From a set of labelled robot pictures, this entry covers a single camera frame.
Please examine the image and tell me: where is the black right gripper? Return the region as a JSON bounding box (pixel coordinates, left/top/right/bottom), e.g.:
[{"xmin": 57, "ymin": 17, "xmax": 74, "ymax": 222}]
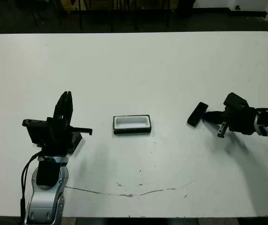
[{"xmin": 201, "ymin": 105, "xmax": 258, "ymax": 138}]

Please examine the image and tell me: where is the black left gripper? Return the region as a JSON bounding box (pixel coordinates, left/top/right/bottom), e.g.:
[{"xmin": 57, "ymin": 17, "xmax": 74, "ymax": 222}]
[{"xmin": 42, "ymin": 91, "xmax": 93, "ymax": 155}]

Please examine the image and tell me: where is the black slim camera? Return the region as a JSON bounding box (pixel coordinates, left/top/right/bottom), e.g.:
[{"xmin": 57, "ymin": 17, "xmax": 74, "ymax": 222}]
[{"xmin": 186, "ymin": 102, "xmax": 209, "ymax": 127}]

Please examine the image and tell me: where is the black box lid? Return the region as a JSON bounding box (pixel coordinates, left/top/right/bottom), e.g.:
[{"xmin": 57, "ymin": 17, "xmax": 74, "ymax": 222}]
[{"xmin": 71, "ymin": 131, "xmax": 83, "ymax": 154}]

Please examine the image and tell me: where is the black box with white insert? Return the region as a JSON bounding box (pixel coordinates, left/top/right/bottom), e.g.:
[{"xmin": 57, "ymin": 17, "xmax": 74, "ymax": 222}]
[{"xmin": 112, "ymin": 114, "xmax": 152, "ymax": 135}]

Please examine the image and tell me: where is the black metal furniture leg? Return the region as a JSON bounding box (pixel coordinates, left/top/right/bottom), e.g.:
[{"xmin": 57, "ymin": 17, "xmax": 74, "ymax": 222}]
[{"xmin": 78, "ymin": 0, "xmax": 84, "ymax": 30}]

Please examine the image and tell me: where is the yellow wooden cabinet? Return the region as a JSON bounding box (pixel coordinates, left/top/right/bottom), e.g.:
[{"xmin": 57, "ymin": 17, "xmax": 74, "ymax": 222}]
[{"xmin": 62, "ymin": 0, "xmax": 87, "ymax": 10}]

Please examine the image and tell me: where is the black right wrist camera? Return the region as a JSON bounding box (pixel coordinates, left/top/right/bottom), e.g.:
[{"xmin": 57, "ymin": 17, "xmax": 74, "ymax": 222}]
[{"xmin": 223, "ymin": 92, "xmax": 248, "ymax": 110}]

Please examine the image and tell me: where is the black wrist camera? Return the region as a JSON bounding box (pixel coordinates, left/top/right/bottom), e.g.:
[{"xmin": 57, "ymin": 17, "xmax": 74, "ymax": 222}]
[
  {"xmin": 22, "ymin": 119, "xmax": 52, "ymax": 146},
  {"xmin": 223, "ymin": 92, "xmax": 248, "ymax": 110}
]

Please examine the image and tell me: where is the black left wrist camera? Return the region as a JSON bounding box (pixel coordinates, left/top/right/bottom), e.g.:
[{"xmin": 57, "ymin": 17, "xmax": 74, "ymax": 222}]
[{"xmin": 22, "ymin": 119, "xmax": 52, "ymax": 146}]

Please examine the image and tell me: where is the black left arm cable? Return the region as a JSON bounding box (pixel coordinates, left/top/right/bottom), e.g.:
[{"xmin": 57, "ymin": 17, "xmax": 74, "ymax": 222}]
[{"xmin": 20, "ymin": 151, "xmax": 43, "ymax": 216}]

